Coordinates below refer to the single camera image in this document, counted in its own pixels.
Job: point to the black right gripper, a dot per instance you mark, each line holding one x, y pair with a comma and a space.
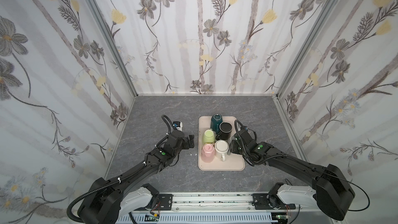
234, 146

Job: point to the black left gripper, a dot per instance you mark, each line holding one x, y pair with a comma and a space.
189, 141

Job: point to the white cream mug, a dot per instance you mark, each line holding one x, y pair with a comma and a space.
221, 148

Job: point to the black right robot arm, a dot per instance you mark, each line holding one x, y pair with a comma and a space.
326, 187

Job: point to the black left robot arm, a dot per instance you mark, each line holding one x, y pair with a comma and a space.
102, 204

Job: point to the light green mug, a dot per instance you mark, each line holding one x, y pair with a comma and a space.
209, 137

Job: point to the black mug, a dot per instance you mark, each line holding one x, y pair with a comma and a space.
224, 132

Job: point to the pink mug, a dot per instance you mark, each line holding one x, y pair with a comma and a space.
208, 153

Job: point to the dark green mug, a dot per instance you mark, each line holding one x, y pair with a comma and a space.
215, 122

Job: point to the beige rectangular tray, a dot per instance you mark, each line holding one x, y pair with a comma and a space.
233, 162

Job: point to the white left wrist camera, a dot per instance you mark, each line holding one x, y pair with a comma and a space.
177, 125

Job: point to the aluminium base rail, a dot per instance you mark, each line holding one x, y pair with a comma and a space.
222, 208

